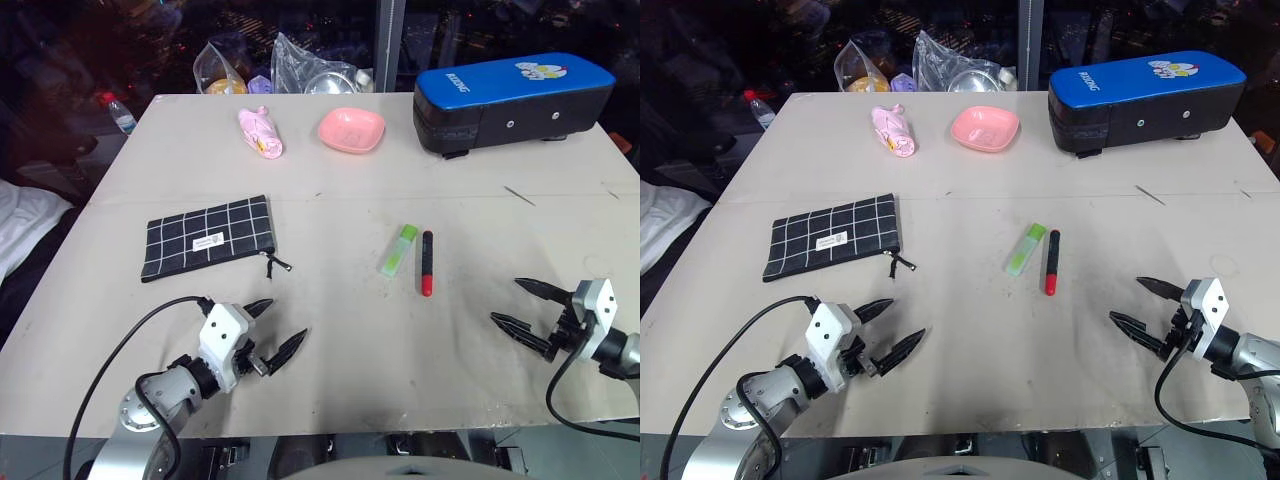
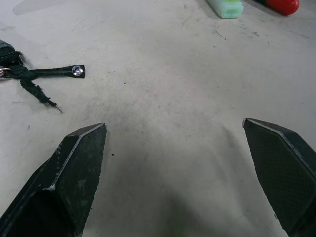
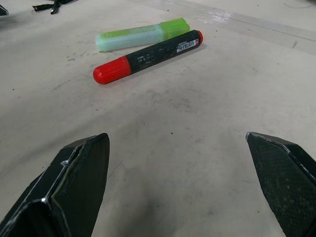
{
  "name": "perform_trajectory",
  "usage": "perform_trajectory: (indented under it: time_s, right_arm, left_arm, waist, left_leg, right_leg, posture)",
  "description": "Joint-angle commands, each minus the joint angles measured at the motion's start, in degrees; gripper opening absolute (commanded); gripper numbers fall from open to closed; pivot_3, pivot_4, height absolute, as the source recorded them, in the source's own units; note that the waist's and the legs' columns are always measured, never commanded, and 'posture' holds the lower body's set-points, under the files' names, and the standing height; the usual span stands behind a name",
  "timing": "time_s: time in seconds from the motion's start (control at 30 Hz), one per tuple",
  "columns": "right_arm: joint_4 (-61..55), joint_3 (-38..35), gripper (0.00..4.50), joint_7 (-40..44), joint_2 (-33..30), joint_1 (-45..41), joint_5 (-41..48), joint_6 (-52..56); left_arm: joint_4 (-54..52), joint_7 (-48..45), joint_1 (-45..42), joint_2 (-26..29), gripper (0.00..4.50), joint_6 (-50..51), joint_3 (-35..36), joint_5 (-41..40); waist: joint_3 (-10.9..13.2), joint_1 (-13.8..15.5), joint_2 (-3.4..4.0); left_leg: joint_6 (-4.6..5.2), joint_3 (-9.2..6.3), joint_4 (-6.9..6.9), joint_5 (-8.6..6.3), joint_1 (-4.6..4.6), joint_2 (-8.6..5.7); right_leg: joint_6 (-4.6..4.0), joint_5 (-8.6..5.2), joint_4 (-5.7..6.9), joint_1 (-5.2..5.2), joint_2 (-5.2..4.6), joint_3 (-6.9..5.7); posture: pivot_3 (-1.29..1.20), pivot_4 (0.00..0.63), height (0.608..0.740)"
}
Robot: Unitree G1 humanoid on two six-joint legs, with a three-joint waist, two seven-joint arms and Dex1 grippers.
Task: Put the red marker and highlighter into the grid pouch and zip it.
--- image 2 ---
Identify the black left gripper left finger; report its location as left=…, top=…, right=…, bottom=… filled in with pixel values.
left=0, top=122, right=108, bottom=237

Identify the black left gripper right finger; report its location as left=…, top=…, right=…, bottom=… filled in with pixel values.
left=241, top=118, right=316, bottom=237

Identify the red and black marker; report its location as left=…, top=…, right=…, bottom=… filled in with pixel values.
left=251, top=0, right=300, bottom=16

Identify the light green highlighter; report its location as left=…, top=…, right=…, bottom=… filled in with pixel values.
left=206, top=0, right=244, bottom=19

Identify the dark green cord keychain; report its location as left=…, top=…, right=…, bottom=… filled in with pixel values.
left=0, top=39, right=86, bottom=115

